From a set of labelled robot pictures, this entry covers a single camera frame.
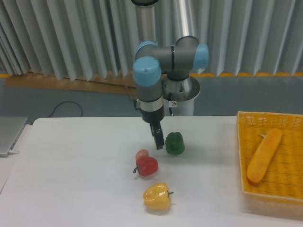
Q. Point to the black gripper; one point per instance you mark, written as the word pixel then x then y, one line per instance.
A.
pixel 156 131

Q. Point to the red bell pepper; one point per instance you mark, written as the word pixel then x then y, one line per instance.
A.
pixel 146 166

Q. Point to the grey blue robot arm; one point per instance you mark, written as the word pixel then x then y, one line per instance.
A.
pixel 161 74

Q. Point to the yellow woven basket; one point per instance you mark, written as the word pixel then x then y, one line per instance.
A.
pixel 280 192

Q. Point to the green bell pepper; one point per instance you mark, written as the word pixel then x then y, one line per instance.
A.
pixel 174 143

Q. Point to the brown egg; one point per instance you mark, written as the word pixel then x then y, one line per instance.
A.
pixel 141 153

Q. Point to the brown cardboard sheet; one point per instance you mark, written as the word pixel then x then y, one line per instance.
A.
pixel 111 84

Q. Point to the yellow bell pepper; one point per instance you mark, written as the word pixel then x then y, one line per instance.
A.
pixel 157 197

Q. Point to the orange bread loaf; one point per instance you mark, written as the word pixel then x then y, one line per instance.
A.
pixel 262 157

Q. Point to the white pleated curtain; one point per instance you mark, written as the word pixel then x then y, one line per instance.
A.
pixel 74 38

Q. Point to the silver laptop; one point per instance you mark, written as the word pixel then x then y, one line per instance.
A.
pixel 10 130

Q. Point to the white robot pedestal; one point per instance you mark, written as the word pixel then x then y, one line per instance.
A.
pixel 179 96

